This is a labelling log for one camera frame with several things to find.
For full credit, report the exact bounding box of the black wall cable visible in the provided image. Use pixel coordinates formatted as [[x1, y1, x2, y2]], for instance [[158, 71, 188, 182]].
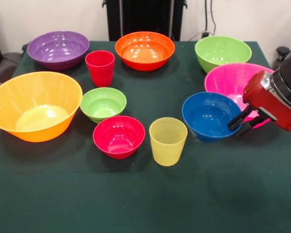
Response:
[[203, 0, 218, 34]]

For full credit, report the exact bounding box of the small blue bowl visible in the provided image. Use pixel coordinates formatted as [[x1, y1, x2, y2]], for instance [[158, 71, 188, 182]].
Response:
[[181, 91, 243, 143]]

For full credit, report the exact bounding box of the large light green bowl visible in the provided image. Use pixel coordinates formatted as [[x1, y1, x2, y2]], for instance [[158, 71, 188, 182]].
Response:
[[194, 35, 252, 74]]

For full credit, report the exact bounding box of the red cup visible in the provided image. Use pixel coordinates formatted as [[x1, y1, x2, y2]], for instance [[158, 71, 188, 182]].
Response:
[[84, 50, 115, 88]]

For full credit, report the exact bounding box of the black round base with knob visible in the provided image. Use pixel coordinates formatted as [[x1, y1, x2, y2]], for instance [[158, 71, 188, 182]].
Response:
[[273, 46, 291, 71]]

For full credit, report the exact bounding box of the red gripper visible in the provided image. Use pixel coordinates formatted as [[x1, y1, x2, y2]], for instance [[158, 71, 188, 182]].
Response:
[[227, 69, 291, 137]]

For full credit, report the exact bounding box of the yellow translucent cup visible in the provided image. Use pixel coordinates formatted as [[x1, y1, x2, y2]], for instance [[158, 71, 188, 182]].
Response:
[[149, 117, 189, 167]]

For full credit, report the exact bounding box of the dark green tablecloth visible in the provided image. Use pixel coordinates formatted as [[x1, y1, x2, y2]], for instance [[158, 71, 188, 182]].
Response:
[[0, 40, 291, 233]]

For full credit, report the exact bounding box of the large yellow-orange bowl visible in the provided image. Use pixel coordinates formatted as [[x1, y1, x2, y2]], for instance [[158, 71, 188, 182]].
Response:
[[0, 71, 83, 143]]

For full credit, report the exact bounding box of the purple bowl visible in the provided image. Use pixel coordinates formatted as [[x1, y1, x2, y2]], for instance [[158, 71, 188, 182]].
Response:
[[26, 31, 90, 71]]

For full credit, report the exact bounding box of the small green bowl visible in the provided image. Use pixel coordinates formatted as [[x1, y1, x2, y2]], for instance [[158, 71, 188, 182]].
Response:
[[80, 87, 127, 124]]

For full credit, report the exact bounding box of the large pink bowl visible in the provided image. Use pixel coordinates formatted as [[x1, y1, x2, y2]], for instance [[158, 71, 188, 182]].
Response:
[[204, 63, 275, 129]]

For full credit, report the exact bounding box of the orange bowl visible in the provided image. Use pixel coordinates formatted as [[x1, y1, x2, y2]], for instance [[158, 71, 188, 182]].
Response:
[[114, 31, 176, 72]]

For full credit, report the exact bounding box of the small red bowl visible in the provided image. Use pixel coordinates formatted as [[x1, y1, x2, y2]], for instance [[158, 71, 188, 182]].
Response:
[[92, 115, 146, 160]]

